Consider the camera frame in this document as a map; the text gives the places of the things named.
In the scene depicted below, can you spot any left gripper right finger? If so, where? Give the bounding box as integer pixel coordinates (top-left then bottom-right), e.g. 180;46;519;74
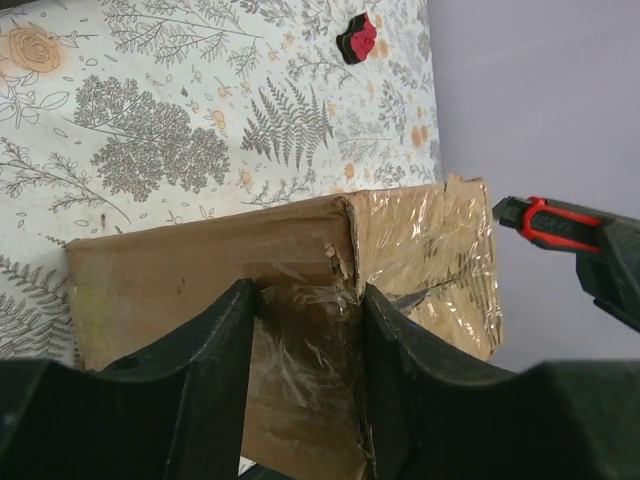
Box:
362;286;639;479

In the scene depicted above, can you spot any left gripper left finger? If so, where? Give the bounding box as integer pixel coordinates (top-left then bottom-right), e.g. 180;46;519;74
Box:
1;279;258;479

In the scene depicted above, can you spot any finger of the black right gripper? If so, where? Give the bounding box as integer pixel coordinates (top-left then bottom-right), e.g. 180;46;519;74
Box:
576;215;639;332

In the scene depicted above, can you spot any red black utility knife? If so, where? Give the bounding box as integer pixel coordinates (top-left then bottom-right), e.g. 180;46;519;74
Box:
492;196;605;255

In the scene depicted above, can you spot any brown taped cardboard box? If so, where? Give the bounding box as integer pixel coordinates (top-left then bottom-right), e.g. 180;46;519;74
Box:
67;176;503;479

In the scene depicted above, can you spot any red black knife cap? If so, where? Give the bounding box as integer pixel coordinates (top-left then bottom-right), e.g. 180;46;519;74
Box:
336;13;377;65

